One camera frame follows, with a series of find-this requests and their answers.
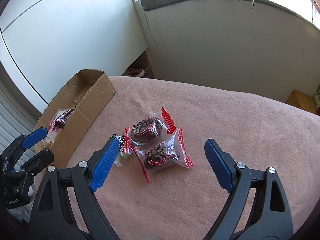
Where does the packaged bread slice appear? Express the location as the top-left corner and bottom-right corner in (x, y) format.
(42, 108), (66, 148)

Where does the white cabinet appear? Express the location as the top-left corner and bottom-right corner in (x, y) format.
(1, 0), (148, 112)

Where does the red clear date bag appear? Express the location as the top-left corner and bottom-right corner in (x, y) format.
(132, 129), (194, 183)
(123, 107), (176, 154)

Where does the white basket with shoes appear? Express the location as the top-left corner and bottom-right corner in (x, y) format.
(121, 51), (155, 79)

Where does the brown Chinese Snickers bar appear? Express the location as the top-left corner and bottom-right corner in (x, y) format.
(54, 108), (75, 129)

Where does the white cable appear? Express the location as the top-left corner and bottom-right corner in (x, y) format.
(98, 0), (167, 79)

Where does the black white candy packet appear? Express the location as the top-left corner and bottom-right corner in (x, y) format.
(112, 133), (132, 167)

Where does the green snack bag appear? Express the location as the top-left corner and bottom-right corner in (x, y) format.
(312, 85), (320, 115)

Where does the brown cardboard box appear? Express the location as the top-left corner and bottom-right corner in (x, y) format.
(34, 69), (116, 168)

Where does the wooden stool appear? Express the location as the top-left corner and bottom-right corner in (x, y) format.
(286, 90), (317, 114)

